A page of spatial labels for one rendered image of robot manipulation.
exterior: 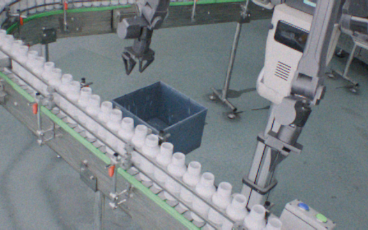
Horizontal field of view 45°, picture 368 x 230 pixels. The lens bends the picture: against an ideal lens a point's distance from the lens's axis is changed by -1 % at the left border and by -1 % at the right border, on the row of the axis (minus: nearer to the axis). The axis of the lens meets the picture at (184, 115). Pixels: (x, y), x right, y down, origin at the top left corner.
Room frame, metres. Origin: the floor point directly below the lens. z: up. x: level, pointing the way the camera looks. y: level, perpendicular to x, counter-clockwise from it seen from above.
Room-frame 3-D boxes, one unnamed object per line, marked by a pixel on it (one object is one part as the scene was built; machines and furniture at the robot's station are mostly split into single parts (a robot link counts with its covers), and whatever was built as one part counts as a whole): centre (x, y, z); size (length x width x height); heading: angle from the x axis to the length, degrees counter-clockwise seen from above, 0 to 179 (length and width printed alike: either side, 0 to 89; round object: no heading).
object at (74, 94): (1.40, 0.42, 1.08); 0.06 x 0.06 x 0.17
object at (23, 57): (1.62, 0.70, 1.08); 0.06 x 0.06 x 0.17
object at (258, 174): (1.59, -0.39, 0.74); 0.11 x 0.11 x 0.40; 52
